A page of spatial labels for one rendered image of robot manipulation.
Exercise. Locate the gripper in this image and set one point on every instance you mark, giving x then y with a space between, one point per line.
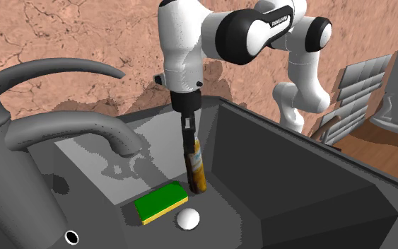
186 100

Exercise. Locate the brown bottle with pale label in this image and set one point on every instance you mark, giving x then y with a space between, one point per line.
199 165

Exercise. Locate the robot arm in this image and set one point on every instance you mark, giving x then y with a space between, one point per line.
181 41

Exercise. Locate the green and yellow sponge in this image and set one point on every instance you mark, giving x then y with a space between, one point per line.
159 201

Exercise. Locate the white ball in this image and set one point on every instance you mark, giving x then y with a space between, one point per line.
188 218

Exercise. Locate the grey sink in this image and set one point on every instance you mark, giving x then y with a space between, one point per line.
288 179

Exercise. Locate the grey faucet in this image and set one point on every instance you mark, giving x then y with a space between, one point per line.
16 193

